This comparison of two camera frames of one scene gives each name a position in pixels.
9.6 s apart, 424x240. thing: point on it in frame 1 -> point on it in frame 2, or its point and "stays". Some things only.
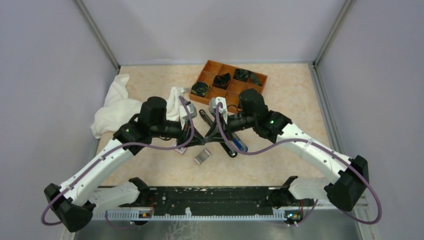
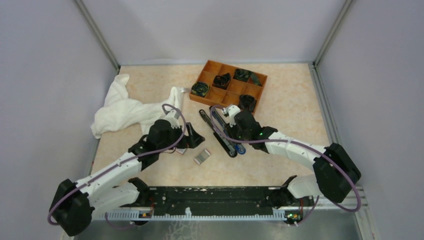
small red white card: [180, 150] stays
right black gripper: [214, 135] -> [231, 130]
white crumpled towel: [119, 109] stays
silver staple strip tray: [202, 156] stays
